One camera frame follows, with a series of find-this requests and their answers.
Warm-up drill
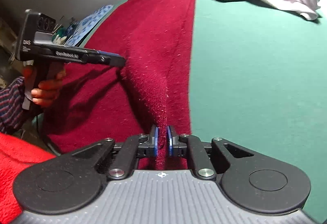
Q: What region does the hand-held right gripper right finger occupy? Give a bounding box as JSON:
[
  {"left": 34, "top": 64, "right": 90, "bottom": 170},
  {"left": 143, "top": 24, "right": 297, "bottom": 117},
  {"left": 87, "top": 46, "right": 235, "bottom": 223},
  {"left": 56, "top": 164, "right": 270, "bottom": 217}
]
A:
[{"left": 166, "top": 125, "right": 254, "bottom": 180}]

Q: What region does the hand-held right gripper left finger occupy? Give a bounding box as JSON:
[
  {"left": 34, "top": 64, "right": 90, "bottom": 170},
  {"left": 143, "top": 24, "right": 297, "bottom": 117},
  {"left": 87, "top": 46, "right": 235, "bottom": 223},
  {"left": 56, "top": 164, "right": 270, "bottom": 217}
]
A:
[{"left": 72, "top": 124, "right": 160, "bottom": 181}]

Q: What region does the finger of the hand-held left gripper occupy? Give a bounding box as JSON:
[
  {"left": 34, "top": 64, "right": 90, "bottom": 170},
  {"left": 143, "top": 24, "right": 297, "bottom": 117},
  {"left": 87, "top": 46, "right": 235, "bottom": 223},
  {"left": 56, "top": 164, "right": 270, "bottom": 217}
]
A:
[{"left": 83, "top": 49, "right": 127, "bottom": 68}]

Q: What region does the dark red knit sweater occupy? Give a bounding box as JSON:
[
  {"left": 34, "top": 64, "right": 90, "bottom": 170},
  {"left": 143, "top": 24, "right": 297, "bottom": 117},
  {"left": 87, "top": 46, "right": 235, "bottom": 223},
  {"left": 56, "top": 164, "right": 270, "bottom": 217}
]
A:
[{"left": 42, "top": 0, "right": 197, "bottom": 171}]

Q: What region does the person's left forearm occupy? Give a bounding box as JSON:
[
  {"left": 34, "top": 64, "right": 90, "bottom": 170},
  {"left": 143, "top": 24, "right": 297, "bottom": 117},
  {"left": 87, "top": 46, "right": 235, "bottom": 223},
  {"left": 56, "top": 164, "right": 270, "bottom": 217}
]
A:
[{"left": 0, "top": 76, "right": 28, "bottom": 134}]

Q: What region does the person's left hand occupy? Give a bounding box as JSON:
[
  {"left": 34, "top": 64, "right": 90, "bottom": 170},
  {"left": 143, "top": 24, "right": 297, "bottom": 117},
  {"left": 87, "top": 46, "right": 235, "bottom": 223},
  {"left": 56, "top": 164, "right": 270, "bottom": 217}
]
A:
[{"left": 31, "top": 71, "right": 67, "bottom": 109}]

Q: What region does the blue white patterned cloth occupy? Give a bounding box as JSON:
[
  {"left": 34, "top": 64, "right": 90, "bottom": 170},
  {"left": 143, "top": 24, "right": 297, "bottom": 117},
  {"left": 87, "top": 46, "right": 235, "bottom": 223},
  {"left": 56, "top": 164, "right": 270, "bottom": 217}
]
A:
[{"left": 65, "top": 4, "right": 114, "bottom": 47}]

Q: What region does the bright red fleece garment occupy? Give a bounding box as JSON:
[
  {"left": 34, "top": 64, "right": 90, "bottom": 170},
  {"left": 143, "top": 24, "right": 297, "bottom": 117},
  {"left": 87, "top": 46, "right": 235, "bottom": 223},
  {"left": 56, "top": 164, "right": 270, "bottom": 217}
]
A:
[{"left": 0, "top": 132, "right": 57, "bottom": 224}]

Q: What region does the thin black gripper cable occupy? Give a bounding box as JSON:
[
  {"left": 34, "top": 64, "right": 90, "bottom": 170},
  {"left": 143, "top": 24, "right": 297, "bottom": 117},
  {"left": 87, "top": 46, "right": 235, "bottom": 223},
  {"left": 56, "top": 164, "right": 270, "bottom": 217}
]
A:
[{"left": 36, "top": 112, "right": 62, "bottom": 155}]

